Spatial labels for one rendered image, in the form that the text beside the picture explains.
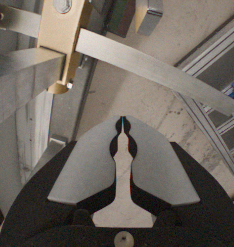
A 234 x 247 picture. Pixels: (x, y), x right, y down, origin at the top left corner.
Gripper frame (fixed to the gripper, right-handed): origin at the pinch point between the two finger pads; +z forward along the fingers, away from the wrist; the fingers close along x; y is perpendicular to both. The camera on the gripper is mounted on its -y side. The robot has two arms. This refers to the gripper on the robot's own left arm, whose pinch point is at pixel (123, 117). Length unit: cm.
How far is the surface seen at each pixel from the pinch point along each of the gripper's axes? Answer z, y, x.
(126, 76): 92, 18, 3
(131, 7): 22.0, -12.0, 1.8
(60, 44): 9.2, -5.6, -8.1
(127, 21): 22.0, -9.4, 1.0
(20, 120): 30, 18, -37
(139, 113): 92, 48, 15
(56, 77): 7.3, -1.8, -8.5
